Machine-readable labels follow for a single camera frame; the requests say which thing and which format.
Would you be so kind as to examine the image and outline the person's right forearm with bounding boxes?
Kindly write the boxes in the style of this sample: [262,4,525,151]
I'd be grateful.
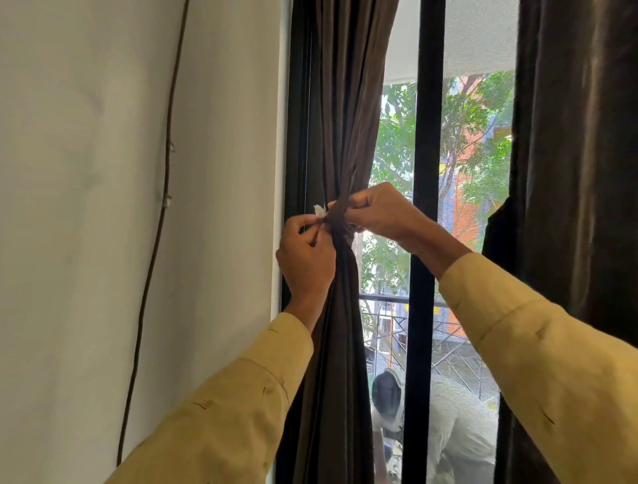
[398,219,638,484]

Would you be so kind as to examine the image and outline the person's left forearm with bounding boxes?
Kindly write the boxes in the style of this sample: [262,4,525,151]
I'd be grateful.
[104,299,328,484]

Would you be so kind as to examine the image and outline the person's right hand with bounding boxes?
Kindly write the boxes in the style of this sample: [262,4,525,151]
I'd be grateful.
[328,181,429,248]

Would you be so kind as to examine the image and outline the black window frame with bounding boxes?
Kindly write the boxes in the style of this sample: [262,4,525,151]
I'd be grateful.
[275,0,447,484]

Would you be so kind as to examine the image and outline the black wall cable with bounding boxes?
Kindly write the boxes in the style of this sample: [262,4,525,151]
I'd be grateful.
[116,0,191,468]

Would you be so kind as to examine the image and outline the person's left hand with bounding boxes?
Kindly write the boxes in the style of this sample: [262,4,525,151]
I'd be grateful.
[275,213,338,313]

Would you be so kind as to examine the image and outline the dark brown curtain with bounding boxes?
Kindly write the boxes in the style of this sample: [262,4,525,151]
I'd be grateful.
[493,0,638,484]
[291,0,401,484]

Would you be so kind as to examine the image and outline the black metal balcony railing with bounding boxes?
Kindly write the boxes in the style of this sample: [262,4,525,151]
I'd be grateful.
[360,293,499,400]

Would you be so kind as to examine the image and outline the orange brick building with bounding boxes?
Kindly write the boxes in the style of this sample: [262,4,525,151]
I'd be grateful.
[438,74,514,330]

